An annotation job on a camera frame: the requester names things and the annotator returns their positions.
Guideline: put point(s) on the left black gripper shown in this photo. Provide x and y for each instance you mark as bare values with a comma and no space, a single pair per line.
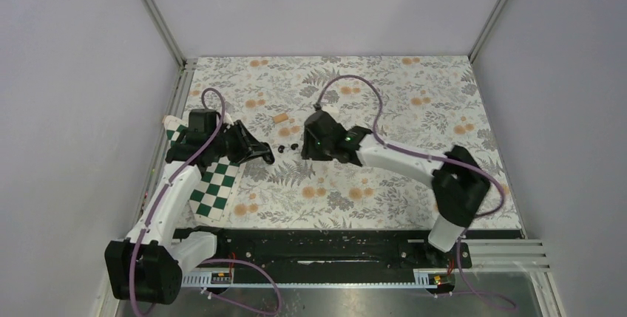
249,146

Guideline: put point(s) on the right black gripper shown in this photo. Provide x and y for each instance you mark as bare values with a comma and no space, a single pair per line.
308,150

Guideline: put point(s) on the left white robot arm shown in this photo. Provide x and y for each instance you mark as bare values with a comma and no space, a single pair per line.
145,265

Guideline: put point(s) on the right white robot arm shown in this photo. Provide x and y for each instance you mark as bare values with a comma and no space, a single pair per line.
458,184

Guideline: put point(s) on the small wooden block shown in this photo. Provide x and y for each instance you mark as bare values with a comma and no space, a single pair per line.
280,118

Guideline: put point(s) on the green white checkered mat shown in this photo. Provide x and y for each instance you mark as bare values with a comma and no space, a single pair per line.
215,194

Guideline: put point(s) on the floral patterned table mat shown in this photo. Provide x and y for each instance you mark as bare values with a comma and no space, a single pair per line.
429,103

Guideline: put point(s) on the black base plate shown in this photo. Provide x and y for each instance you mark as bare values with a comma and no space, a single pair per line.
327,256

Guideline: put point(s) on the perforated metal rail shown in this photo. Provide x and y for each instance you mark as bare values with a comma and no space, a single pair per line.
216,278

